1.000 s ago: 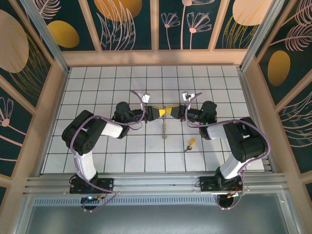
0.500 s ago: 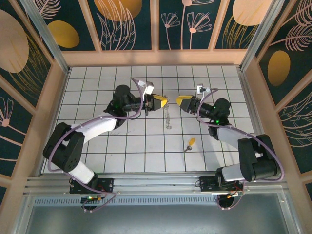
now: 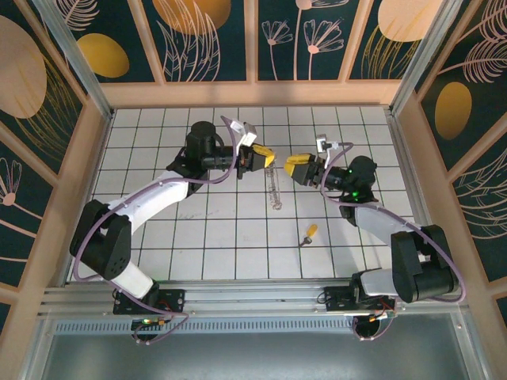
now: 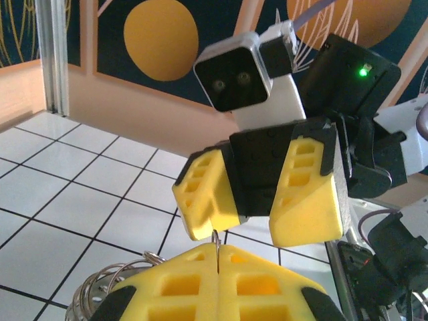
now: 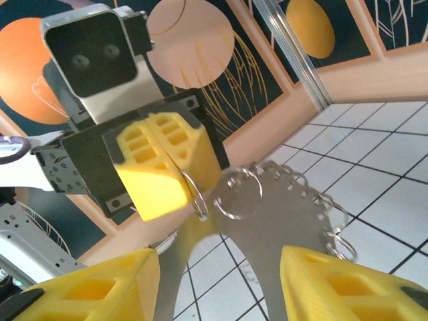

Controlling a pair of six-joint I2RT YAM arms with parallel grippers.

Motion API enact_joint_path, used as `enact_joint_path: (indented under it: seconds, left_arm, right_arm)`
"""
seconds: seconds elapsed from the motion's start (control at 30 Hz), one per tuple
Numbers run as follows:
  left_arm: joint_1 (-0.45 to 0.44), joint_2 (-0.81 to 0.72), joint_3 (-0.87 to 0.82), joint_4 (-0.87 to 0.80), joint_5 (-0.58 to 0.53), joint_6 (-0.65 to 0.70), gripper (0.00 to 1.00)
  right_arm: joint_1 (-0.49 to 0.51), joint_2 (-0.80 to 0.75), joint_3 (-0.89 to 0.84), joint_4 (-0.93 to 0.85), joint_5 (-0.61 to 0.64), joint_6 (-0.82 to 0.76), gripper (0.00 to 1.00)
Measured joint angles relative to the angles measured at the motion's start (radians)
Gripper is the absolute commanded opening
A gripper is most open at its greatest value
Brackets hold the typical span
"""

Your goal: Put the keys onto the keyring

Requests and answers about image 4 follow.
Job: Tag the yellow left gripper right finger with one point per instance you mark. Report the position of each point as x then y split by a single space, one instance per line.
267 301

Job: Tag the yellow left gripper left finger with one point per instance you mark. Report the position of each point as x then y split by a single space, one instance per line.
174 301

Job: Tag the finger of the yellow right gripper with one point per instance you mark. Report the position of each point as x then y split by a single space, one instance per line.
311 214
220 207

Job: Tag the clear plastic bag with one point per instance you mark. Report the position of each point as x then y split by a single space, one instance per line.
80 312

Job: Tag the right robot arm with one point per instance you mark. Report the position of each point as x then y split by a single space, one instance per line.
413 150

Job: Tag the yellow oval feather art panel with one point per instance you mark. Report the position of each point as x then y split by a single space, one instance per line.
160 40

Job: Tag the feather leaves art panel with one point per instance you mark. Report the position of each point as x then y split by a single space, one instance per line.
368 20

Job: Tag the peach circle yellow lines panel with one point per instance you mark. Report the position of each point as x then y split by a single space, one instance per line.
16 33

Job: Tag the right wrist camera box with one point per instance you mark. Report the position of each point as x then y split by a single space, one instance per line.
230 83

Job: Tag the aluminium corner post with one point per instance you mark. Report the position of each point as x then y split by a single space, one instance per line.
51 50

